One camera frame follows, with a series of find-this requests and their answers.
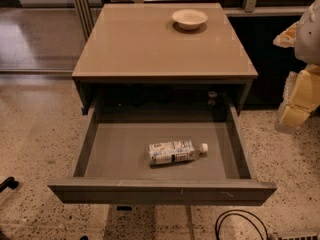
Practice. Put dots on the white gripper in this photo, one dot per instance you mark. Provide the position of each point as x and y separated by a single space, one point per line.
309 39

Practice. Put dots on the blue labelled plastic bottle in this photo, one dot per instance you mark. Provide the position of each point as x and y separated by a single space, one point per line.
175 152

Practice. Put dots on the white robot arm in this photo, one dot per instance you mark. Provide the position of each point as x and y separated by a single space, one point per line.
307 41

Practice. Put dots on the grey cabinet with counter top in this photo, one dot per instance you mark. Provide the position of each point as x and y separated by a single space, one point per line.
141 43

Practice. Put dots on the open grey top drawer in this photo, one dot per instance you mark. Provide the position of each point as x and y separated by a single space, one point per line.
112 164

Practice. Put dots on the white ceramic bowl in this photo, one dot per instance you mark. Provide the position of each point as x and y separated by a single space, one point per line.
189 19

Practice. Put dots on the metal floor vent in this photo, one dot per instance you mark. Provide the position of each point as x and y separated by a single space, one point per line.
295 235

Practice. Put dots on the black caster at left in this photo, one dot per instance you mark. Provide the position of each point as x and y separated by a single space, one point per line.
10 182

